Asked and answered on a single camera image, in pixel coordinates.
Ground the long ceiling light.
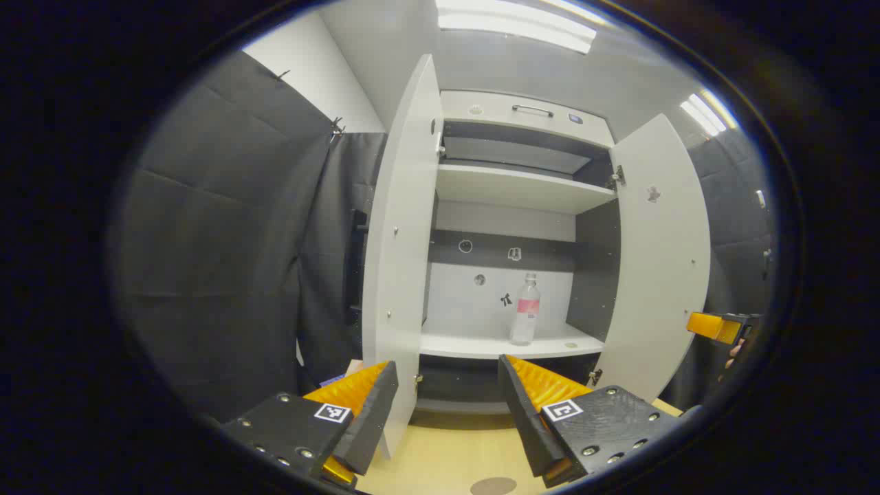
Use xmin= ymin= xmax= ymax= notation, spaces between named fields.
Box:
xmin=437 ymin=0 xmax=599 ymax=54

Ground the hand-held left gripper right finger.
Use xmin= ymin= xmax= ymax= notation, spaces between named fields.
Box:
xmin=498 ymin=354 xmax=688 ymax=489

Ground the white cabinet door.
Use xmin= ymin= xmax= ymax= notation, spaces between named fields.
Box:
xmin=591 ymin=113 xmax=712 ymax=405
xmin=362 ymin=54 xmax=444 ymax=460

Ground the round brown coaster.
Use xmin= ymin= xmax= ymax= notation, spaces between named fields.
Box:
xmin=470 ymin=476 xmax=518 ymax=495

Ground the square ceiling light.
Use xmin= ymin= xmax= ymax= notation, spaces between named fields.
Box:
xmin=679 ymin=89 xmax=740 ymax=137

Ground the black backdrop cloth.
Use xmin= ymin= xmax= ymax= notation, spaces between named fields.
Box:
xmin=110 ymin=48 xmax=781 ymax=424

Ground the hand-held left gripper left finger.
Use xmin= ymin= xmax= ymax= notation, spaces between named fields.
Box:
xmin=221 ymin=360 xmax=399 ymax=490

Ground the clear plastic bottle red label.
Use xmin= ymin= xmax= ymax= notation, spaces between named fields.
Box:
xmin=509 ymin=272 xmax=541 ymax=347

